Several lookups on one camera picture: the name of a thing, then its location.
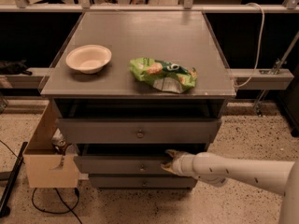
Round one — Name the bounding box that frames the metal can in box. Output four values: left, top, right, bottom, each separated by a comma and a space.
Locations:
51, 129, 66, 153

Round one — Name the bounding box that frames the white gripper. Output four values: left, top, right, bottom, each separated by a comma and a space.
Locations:
161, 149, 195, 177

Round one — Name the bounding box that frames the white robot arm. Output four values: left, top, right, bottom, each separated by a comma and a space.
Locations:
161, 149, 299, 224

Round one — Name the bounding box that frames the grey bottom drawer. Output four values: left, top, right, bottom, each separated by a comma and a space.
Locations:
89, 175, 197, 189

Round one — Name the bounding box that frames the grey drawer cabinet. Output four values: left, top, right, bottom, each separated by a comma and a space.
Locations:
42, 12, 235, 179

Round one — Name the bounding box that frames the white paper bowl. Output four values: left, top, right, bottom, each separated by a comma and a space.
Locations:
65, 45, 112, 75

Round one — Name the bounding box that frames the green chip bag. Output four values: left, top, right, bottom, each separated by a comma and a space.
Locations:
130, 57, 197, 93

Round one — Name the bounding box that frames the grey drawer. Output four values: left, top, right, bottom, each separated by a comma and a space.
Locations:
74, 143, 206, 175
89, 175, 197, 189
57, 119, 221, 144

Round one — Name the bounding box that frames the black floor cable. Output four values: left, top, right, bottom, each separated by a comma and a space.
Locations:
31, 187, 84, 224

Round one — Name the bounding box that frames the tan wooden box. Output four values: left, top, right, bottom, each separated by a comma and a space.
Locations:
23, 104, 79, 188

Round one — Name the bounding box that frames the grey top drawer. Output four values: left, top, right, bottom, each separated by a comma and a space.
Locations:
57, 119, 221, 144

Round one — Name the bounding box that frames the white hanging cable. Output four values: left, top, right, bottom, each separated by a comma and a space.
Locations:
233, 2, 265, 90

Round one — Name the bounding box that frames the black object on rail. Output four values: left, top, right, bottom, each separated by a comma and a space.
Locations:
0, 60, 32, 76

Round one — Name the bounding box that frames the black bar on floor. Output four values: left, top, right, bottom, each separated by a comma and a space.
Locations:
0, 142, 27, 218

